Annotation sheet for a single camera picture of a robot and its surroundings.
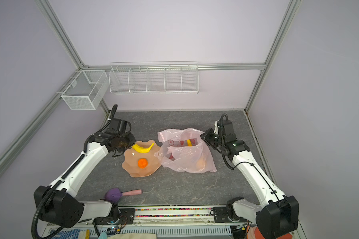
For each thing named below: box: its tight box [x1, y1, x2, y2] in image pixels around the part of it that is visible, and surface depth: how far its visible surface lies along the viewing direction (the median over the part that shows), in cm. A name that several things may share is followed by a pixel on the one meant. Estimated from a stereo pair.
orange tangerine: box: [137, 157, 149, 169], surface depth 91 cm
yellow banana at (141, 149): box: [131, 142, 155, 154], surface depth 81 cm
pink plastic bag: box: [153, 127, 217, 174], surface depth 78 cm
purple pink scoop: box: [104, 188, 143, 204], surface depth 82 cm
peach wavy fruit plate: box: [121, 139, 162, 178], surface depth 90 cm
